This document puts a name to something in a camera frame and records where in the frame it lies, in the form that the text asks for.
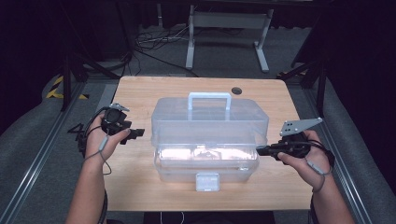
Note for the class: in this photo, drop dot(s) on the grey floor plate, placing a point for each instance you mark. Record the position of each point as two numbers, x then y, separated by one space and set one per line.
106 99

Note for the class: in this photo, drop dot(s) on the person's right hand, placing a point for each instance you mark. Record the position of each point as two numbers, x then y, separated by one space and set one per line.
311 169

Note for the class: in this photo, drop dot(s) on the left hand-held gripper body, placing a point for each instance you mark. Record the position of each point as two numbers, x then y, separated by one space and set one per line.
113 119

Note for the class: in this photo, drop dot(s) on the black metal stand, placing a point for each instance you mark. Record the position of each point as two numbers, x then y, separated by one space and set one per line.
320 84
67 81

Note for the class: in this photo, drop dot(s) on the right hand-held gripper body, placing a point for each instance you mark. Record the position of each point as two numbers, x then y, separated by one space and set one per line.
294 141

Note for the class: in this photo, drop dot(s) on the clear plastic storage box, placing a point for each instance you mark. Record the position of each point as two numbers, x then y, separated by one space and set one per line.
208 137

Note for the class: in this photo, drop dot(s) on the yellow black hazard tape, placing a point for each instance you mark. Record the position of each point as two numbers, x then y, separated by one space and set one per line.
53 91

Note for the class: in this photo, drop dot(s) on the grey metal table frame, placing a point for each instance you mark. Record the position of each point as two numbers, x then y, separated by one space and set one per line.
229 21

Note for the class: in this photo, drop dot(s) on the person's left hand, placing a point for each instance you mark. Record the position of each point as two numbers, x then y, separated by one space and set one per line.
101 144

